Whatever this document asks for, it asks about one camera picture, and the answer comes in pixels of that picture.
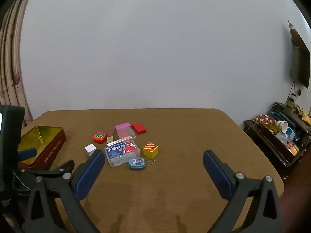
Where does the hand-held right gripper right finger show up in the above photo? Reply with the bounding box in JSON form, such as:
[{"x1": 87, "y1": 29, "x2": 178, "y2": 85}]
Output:
[{"x1": 203, "y1": 150, "x2": 283, "y2": 233}]

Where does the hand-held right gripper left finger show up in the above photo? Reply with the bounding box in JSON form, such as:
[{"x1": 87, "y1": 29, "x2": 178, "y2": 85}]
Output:
[{"x1": 24, "y1": 149, "x2": 105, "y2": 233}]

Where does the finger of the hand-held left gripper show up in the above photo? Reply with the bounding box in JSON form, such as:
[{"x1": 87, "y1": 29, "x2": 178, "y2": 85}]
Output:
[
  {"x1": 18, "y1": 160, "x2": 75, "y2": 176},
  {"x1": 17, "y1": 148, "x2": 37, "y2": 162}
]

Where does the red rectangular tin box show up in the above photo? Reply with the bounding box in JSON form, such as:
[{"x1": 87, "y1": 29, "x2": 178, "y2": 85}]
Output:
[{"x1": 18, "y1": 125, "x2": 67, "y2": 171}]

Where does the white cube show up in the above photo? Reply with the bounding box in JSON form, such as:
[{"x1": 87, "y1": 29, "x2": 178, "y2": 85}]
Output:
[{"x1": 84, "y1": 144, "x2": 98, "y2": 156}]

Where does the red oval tape measure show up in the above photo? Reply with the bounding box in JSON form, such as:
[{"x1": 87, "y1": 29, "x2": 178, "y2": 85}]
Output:
[{"x1": 92, "y1": 131, "x2": 107, "y2": 143}]

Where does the clear box with blue label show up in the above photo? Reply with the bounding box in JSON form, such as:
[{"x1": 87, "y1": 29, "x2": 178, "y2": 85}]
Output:
[{"x1": 104, "y1": 139, "x2": 141, "y2": 168}]

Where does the blue oval tin keychain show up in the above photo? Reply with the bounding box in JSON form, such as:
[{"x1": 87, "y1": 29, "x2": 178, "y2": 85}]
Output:
[{"x1": 128, "y1": 157, "x2": 155, "y2": 170}]

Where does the clear box with red contents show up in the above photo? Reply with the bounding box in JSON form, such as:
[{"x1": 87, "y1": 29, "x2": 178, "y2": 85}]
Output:
[{"x1": 117, "y1": 127, "x2": 136, "y2": 139}]

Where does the yellow cube with red stripes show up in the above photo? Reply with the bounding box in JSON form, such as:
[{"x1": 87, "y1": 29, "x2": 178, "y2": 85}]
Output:
[{"x1": 143, "y1": 142, "x2": 159, "y2": 158}]

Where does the small red box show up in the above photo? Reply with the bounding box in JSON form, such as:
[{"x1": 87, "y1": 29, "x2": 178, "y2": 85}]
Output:
[{"x1": 132, "y1": 123, "x2": 147, "y2": 135}]

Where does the beige patterned curtain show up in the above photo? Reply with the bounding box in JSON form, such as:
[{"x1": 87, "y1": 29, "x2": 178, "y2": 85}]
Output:
[{"x1": 0, "y1": 0, "x2": 33, "y2": 127}]

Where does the brown tablecloth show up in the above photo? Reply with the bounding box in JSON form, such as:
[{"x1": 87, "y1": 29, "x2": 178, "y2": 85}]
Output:
[{"x1": 21, "y1": 108, "x2": 285, "y2": 233}]

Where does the dark wooden sideboard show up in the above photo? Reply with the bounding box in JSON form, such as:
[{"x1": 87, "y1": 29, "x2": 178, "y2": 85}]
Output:
[{"x1": 244, "y1": 102, "x2": 311, "y2": 180}]

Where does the brown patterned pouch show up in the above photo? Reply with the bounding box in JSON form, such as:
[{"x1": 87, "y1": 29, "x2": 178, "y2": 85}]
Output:
[{"x1": 258, "y1": 115, "x2": 277, "y2": 127}]

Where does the blue bag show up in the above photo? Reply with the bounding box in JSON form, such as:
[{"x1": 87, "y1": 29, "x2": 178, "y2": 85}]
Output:
[{"x1": 268, "y1": 111, "x2": 296, "y2": 142}]

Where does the black hanging cable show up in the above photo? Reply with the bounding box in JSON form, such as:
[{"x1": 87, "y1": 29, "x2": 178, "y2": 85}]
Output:
[{"x1": 287, "y1": 80, "x2": 296, "y2": 100}]

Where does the wall-mounted television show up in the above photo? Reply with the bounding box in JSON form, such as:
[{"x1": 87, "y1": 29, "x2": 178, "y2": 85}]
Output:
[{"x1": 288, "y1": 21, "x2": 311, "y2": 89}]

